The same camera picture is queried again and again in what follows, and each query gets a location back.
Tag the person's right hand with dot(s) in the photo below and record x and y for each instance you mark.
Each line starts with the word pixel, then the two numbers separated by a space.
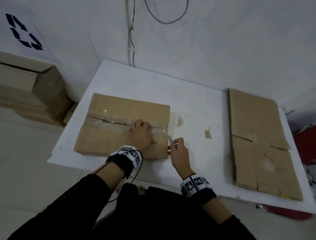
pixel 181 158

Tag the person's left hand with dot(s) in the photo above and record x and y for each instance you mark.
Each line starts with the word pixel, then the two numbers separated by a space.
pixel 142 136

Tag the stack of boxes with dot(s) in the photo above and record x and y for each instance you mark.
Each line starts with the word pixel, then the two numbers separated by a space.
pixel 37 111

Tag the person's left forearm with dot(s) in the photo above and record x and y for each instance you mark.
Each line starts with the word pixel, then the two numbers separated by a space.
pixel 108 173

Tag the person's right forearm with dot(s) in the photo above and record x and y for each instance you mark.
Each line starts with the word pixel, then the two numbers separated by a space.
pixel 217 210

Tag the person's black trouser legs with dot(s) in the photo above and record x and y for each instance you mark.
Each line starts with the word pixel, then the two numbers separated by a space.
pixel 160 215

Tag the black marker wrist band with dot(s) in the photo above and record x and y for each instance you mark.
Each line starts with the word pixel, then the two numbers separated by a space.
pixel 205 195
pixel 121 163

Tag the brown tape scrap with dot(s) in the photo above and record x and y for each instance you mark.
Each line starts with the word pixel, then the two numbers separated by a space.
pixel 208 134

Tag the clear tape scrap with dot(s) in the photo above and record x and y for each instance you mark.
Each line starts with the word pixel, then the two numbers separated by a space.
pixel 180 121

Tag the white table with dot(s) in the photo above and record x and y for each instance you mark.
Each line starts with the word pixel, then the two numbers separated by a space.
pixel 197 99

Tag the red chair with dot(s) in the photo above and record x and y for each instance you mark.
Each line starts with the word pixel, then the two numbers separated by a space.
pixel 306 146

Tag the white recycling symbol sign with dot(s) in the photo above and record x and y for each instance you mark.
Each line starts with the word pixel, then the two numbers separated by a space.
pixel 37 29

